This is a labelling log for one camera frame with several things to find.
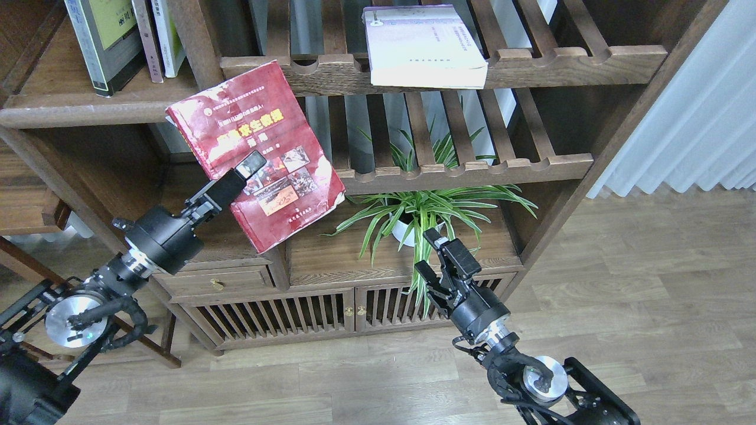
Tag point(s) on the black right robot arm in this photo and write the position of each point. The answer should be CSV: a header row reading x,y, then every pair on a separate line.
x,y
543,390

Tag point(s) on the black yellow-green cover book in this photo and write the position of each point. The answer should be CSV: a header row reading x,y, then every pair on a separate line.
x,y
108,36

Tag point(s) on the white plant pot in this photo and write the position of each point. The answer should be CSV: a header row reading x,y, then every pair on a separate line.
x,y
405,228

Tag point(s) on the brown wooden bookshelf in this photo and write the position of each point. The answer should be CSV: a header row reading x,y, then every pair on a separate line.
x,y
563,95

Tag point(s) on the white pleated curtain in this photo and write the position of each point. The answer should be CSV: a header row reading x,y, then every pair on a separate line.
x,y
701,131

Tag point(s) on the white green upright book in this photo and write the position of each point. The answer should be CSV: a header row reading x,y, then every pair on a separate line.
x,y
171,48

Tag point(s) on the brown spine upright book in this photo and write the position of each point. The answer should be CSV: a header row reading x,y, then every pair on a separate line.
x,y
149,39

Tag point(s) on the white lavender cover book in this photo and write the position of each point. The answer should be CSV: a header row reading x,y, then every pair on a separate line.
x,y
422,47

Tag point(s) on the red cover book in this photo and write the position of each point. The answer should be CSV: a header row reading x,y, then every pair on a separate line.
x,y
257,111

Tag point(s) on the dark wooden side furniture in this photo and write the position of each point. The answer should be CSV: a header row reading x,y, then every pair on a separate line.
x,y
42,239

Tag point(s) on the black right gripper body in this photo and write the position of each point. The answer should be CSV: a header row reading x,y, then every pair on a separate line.
x,y
476,312

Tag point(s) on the green spider plant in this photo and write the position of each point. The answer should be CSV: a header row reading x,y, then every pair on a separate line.
x,y
434,207

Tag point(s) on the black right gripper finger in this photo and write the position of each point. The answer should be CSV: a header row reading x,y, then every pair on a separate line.
x,y
439,287
456,259

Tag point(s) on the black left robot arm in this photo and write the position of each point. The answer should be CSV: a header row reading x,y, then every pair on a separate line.
x,y
101,313

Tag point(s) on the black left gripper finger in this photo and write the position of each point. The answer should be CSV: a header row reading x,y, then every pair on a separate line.
x,y
219,194

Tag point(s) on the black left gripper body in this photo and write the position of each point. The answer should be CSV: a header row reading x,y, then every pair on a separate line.
x,y
167,240

